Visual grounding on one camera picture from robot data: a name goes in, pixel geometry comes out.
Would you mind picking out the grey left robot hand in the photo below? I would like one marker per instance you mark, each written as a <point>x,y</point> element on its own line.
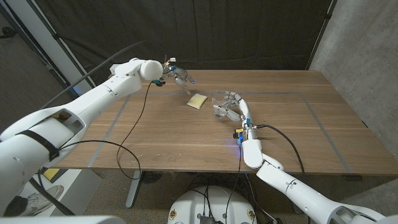
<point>178,76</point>

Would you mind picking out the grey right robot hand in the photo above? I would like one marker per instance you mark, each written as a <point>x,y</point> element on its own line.
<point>245,109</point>

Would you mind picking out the clear drinking glass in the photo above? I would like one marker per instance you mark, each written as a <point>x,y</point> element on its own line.
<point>219,102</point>

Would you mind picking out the yellow cloth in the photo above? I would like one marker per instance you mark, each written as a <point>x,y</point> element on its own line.
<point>196,101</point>

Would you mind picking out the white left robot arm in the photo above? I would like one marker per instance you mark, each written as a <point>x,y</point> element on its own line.
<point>77,112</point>

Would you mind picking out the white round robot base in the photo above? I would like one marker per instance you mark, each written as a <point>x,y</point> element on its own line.
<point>214,205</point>

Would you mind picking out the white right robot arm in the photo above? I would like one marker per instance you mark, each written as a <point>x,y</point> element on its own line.
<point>295,189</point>

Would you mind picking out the black backdrop curtain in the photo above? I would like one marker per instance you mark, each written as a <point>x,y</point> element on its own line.
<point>217,31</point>

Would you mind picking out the grey tape line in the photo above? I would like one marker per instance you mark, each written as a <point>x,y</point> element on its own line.
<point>314,110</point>

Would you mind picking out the black backdrop stand pole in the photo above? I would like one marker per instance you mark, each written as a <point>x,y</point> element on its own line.
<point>62,43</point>
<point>321,31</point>

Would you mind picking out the white table leg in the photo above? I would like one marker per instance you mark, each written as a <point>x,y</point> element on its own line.
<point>133,189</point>

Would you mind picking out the yellow and black floor object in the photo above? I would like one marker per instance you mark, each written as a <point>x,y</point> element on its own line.
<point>50,173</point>

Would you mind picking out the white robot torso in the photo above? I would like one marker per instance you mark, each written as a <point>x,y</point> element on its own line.
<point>62,220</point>

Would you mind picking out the white sneaker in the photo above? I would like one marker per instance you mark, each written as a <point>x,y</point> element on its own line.
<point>40,199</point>

